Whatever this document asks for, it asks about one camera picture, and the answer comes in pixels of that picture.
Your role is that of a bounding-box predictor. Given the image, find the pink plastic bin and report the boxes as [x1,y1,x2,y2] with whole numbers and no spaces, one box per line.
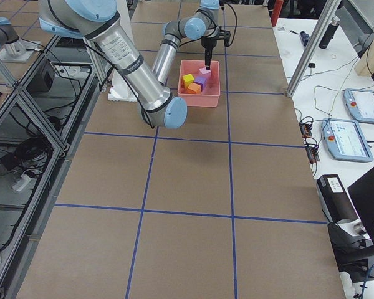
[178,60,221,108]

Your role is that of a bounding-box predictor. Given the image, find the far teach pendant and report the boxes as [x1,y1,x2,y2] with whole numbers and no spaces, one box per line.
[343,88,374,124]

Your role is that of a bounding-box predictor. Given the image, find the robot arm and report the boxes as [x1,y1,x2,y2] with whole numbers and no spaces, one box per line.
[152,1,233,84]
[39,1,188,129]

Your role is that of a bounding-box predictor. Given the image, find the near teach pendant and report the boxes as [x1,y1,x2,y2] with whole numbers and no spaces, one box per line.
[322,118,373,163]

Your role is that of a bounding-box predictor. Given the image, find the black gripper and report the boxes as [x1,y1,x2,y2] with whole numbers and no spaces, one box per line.
[201,27,231,70]

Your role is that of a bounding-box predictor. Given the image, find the red cylinder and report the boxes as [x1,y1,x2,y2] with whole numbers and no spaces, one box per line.
[271,0,284,27]

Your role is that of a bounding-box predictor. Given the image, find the pink block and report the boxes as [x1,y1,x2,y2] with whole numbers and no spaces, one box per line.
[198,67,212,80]

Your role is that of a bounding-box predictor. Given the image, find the black box with label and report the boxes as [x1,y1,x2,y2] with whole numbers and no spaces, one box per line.
[316,174,358,224]

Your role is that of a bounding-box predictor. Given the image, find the black water bottle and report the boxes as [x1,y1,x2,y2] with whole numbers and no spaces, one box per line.
[319,16,340,49]

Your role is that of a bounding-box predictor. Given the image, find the teach pendant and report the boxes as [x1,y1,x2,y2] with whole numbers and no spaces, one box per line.
[343,88,374,124]
[322,118,373,163]

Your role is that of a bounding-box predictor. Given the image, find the aluminium frame post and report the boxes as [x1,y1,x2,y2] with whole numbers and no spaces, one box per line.
[285,0,340,98]

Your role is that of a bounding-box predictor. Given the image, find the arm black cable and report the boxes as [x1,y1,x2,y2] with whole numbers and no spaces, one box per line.
[219,2,237,47]

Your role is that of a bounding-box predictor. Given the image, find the yellow block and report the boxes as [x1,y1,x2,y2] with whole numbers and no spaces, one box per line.
[181,74,195,88]

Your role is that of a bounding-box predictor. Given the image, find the purple block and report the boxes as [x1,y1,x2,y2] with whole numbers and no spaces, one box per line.
[194,75,208,92]

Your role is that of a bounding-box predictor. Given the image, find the orange block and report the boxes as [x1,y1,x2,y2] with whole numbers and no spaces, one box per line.
[186,82,202,94]

